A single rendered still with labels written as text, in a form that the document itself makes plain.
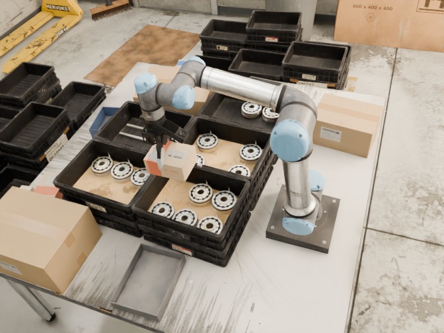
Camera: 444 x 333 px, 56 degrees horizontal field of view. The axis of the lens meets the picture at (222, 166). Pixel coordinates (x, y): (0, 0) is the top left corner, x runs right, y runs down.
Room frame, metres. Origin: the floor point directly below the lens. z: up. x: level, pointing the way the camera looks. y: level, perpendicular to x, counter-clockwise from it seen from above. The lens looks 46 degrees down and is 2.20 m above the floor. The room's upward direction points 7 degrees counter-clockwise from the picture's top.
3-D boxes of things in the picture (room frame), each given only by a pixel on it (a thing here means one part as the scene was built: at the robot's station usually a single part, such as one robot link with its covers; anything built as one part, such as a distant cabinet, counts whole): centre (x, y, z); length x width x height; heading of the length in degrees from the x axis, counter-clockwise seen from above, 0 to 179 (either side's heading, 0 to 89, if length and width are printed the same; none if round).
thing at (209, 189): (1.15, 0.10, 0.86); 0.10 x 0.10 x 0.01
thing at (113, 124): (1.54, 0.34, 0.87); 0.40 x 0.30 x 0.11; 61
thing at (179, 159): (1.14, 0.19, 1.08); 0.16 x 0.12 x 0.07; 64
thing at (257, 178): (1.35, -0.01, 0.87); 0.40 x 0.30 x 0.11; 61
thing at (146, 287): (0.85, 0.34, 0.73); 0.27 x 0.20 x 0.05; 156
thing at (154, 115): (1.15, 0.21, 1.32); 0.08 x 0.08 x 0.05
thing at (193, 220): (1.02, 0.18, 0.86); 0.10 x 0.10 x 0.01
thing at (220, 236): (1.09, 0.14, 0.92); 0.40 x 0.30 x 0.02; 61
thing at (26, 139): (2.12, 1.17, 0.37); 0.40 x 0.30 x 0.45; 154
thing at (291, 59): (2.48, -0.74, 0.37); 0.40 x 0.30 x 0.45; 64
